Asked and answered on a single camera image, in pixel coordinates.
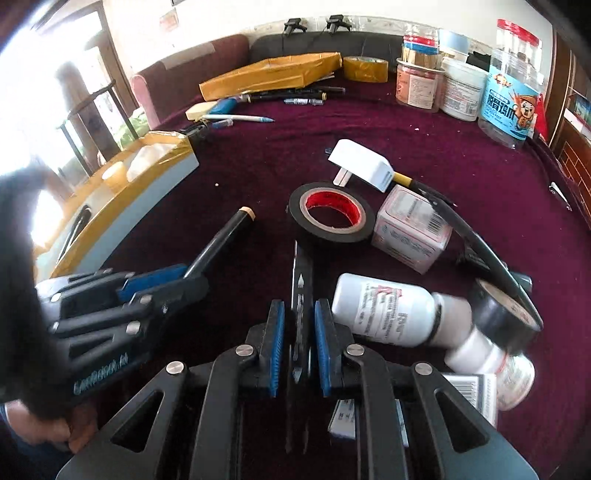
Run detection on black pens by far tray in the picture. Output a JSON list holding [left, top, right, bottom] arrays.
[[235, 86, 346, 105]]

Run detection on person's left hand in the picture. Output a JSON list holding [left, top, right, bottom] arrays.
[[4, 400, 98, 454]]

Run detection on white power adapter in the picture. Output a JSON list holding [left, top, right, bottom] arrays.
[[329, 139, 394, 193]]

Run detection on yellow tipped black pen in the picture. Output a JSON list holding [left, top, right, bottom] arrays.
[[393, 172, 544, 330]]

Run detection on clear jar orange label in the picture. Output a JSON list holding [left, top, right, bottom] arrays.
[[396, 58, 445, 113]]

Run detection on black ballpoint pen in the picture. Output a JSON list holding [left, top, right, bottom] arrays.
[[183, 206, 256, 279]]

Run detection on dark wooden chair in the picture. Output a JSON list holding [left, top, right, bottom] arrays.
[[58, 80, 139, 177]]

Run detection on white blue pen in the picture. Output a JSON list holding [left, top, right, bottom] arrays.
[[201, 114, 274, 123]]

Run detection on white bottle red label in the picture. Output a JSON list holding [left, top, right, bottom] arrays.
[[332, 273, 473, 349]]

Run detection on cream eraser block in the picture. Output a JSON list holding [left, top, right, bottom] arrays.
[[185, 101, 216, 121]]

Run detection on white tub with label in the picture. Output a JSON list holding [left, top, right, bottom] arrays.
[[440, 57, 488, 122]]

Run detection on pink white small box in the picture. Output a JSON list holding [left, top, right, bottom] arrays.
[[372, 185, 453, 274]]

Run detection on blue white medicine box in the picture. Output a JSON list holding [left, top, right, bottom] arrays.
[[328, 373, 498, 448]]

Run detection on jar of wooden sticks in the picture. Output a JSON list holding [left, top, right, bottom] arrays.
[[401, 23, 441, 70]]

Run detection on white bottle green label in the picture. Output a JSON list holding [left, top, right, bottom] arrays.
[[444, 327, 536, 411]]

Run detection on black marker white cap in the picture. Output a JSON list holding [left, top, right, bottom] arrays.
[[290, 242, 314, 384]]

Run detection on maroon table cloth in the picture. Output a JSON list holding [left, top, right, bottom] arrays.
[[91, 73, 591, 480]]

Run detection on black tape roll red core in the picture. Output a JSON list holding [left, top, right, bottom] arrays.
[[287, 182, 376, 247]]

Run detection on maroon armchair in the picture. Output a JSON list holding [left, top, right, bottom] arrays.
[[129, 34, 249, 129]]

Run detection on metal binder clip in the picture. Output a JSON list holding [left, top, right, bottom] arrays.
[[549, 181, 572, 212]]

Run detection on yellow packing tape roll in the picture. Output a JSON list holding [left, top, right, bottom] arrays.
[[342, 56, 389, 84]]

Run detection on far yellow cardboard tray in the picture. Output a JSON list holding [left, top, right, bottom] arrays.
[[199, 52, 342, 101]]

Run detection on black sofa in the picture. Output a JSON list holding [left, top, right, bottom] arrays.
[[249, 31, 403, 71]]

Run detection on near yellow cardboard tray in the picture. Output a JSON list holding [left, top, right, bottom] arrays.
[[33, 131, 199, 282]]

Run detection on black tape roll white core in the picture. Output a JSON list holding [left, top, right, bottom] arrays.
[[469, 279, 542, 355]]

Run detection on black gold lipstick tube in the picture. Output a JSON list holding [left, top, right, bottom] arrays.
[[457, 248, 535, 296]]

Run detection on clear jar blue cartoon label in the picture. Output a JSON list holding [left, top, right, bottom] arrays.
[[478, 19, 544, 150]]

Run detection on yellow cardboard tray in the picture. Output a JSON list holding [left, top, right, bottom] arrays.
[[199, 52, 342, 101], [33, 131, 199, 282]]

